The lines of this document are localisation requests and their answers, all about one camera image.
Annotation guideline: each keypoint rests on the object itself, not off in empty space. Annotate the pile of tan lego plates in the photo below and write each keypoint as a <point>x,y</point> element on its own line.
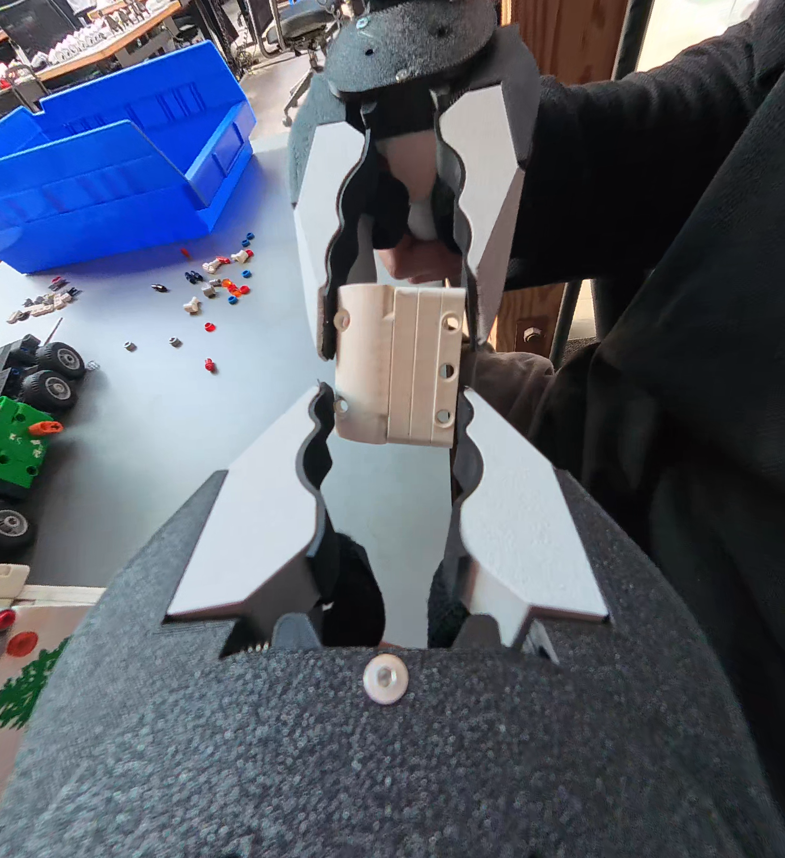
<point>44,305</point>

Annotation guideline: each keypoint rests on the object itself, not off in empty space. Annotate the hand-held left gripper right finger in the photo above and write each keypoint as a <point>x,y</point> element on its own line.
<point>526,536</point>

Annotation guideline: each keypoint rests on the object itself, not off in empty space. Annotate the black office chair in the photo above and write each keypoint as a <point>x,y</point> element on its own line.
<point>298,27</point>

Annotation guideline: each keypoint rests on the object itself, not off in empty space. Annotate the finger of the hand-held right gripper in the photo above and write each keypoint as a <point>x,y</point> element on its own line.
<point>493,167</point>
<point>319,194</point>

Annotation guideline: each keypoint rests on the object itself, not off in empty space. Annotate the white lego truck container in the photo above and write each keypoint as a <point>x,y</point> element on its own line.
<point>3,670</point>

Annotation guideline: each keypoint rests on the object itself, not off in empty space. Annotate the white lego panel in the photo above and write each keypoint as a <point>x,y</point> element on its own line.
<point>399,362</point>

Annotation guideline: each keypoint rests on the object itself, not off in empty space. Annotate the person's black sweater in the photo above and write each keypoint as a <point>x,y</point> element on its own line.
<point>734,402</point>

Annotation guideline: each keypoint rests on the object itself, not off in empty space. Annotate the person's right hand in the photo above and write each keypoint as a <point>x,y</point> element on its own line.
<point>419,265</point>

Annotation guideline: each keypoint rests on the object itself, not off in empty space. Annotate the scattered small lego pieces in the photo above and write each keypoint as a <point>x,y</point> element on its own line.
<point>225,281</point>

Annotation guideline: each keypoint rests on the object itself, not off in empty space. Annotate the long wooden workbench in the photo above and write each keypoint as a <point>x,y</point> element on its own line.
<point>97,50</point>

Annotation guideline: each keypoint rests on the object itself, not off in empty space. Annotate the blue plastic storage bin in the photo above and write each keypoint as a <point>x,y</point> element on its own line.
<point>97,188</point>

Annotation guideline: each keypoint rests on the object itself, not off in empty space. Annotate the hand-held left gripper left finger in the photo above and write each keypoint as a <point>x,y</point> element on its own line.
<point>258,529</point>

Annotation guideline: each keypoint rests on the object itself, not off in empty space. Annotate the white green lego truck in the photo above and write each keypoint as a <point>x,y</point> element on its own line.
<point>10,436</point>

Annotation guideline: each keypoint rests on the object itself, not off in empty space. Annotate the person's right forearm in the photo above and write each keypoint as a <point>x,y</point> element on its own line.
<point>600,167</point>

